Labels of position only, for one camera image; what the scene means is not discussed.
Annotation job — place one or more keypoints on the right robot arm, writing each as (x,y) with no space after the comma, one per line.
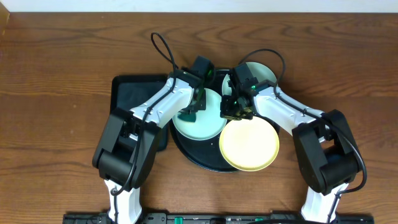
(328,157)

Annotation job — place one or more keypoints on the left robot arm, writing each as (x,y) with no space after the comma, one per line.
(138,130)

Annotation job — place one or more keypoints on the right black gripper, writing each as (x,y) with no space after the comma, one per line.
(226,112)

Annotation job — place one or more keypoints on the green yellow sponge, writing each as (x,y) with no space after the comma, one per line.
(187,116)

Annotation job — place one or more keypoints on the light blue plate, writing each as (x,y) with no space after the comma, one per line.
(260,71)
(208,122)

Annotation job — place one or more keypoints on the yellow plate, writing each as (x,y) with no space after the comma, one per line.
(249,144)

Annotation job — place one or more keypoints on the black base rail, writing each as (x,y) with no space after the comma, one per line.
(163,218)

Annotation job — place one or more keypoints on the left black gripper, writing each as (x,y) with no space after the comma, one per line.
(198,104)

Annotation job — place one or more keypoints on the rectangular black tray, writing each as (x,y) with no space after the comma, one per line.
(130,91)

